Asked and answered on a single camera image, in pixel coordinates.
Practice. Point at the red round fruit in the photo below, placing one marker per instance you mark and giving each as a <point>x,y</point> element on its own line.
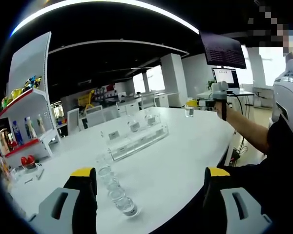
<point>31,160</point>
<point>24,161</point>

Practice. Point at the pile of colourful snack packets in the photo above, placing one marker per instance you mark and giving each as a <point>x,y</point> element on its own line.
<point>14,93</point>

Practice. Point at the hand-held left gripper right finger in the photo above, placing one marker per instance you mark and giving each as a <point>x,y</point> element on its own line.
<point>234,209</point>

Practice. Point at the clear glass cup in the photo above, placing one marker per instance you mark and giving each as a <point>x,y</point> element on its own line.
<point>15,174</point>

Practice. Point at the yellow shopping cart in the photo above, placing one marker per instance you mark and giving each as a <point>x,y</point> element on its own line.
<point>86,99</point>

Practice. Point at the row of white cabinets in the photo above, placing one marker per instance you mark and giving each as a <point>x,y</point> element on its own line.
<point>163,101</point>

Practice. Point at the laptop screen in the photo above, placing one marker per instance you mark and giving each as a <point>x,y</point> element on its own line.
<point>230,75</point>

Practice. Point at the background display shelving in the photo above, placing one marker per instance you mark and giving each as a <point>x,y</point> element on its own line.
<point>110,90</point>

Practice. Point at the curved ceiling light strip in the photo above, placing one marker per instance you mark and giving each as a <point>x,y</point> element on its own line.
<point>189,25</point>

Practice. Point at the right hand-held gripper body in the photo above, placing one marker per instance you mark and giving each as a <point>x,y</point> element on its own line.
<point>219,90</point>

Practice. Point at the white office chair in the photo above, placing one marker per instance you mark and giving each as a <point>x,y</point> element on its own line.
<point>73,120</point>
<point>101,118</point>
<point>94,108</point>
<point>147,101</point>

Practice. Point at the white drink bottle green label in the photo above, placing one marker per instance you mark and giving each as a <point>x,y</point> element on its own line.
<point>41,124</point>

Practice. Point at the white display shelf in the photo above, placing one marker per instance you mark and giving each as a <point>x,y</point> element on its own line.
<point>29,68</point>

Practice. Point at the white wearable device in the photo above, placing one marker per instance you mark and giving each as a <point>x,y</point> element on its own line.
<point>289,97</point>

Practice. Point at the clear glass reagent bottle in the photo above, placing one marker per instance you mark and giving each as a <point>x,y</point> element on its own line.
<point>150,120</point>
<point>134,126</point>
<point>102,161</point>
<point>127,207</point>
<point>189,112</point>
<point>108,180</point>

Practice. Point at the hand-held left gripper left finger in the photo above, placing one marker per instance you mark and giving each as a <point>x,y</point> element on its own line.
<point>63,207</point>

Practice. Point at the blue drink bottle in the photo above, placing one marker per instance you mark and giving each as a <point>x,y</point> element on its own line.
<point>17,134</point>
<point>27,130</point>

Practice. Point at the dark wall monitor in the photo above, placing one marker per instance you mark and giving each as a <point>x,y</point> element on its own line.
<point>222,51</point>

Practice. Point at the green potted plant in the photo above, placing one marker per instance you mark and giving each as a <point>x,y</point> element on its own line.
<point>209,84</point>

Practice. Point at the clear acrylic reagent rack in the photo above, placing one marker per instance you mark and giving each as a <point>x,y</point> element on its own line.
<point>136,146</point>

